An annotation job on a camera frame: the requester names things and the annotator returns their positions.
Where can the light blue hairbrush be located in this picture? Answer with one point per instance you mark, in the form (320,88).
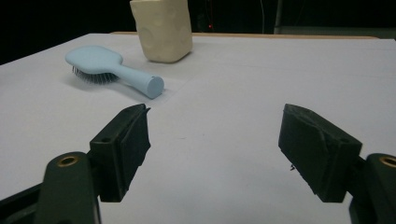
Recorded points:
(106,67)

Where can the cream plastic container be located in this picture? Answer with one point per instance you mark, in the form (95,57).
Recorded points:
(163,29)

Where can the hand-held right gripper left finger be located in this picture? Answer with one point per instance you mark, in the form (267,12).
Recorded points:
(120,152)

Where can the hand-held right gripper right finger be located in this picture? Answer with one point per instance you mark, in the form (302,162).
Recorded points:
(314,149)

